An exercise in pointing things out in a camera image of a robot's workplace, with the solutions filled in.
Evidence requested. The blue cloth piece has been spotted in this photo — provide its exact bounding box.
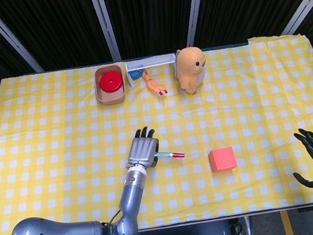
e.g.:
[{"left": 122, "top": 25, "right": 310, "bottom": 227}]
[{"left": 128, "top": 69, "right": 142, "bottom": 81}]

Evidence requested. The beige rounded box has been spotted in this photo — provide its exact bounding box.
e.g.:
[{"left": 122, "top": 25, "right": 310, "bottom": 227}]
[{"left": 91, "top": 64, "right": 128, "bottom": 108}]

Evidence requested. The pink-red foam cube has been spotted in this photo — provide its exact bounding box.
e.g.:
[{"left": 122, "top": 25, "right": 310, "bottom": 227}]
[{"left": 207, "top": 146, "right": 238, "bottom": 174}]

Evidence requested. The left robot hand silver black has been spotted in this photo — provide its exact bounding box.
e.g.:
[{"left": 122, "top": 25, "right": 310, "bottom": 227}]
[{"left": 120, "top": 125, "right": 164, "bottom": 172}]

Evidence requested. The black curtain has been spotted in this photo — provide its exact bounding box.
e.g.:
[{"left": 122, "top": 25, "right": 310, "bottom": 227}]
[{"left": 0, "top": 0, "right": 313, "bottom": 167}]

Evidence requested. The white mesh toy goal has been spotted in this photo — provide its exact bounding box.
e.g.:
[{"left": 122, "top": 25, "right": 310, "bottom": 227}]
[{"left": 124, "top": 52, "right": 180, "bottom": 89}]

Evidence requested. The marker pen with red cap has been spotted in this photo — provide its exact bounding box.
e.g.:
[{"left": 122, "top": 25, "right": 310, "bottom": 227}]
[{"left": 154, "top": 147, "right": 186, "bottom": 163}]

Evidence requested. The grey aluminium frame post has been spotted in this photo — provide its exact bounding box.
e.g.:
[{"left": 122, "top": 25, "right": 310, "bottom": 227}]
[
  {"left": 276, "top": 0, "right": 313, "bottom": 36},
  {"left": 179, "top": 0, "right": 218, "bottom": 47},
  {"left": 89, "top": 0, "right": 122, "bottom": 64},
  {"left": 0, "top": 0, "right": 44, "bottom": 79}
]

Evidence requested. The yellow white checked tablecloth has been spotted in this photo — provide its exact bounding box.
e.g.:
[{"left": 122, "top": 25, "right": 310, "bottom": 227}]
[{"left": 0, "top": 27, "right": 313, "bottom": 235}]

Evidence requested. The orange plush toy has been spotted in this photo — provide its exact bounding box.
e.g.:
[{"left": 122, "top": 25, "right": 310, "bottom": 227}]
[{"left": 171, "top": 45, "right": 211, "bottom": 98}]

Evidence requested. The red disc with hole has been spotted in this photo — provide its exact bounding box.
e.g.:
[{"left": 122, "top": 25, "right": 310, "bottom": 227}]
[{"left": 98, "top": 69, "right": 125, "bottom": 95}]

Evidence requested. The orange rubber chicken toy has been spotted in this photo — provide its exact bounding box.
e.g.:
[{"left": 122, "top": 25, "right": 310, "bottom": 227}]
[{"left": 141, "top": 67, "right": 169, "bottom": 100}]

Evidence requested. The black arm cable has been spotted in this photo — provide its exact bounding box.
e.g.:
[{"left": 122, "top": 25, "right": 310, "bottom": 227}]
[{"left": 98, "top": 209, "right": 125, "bottom": 231}]

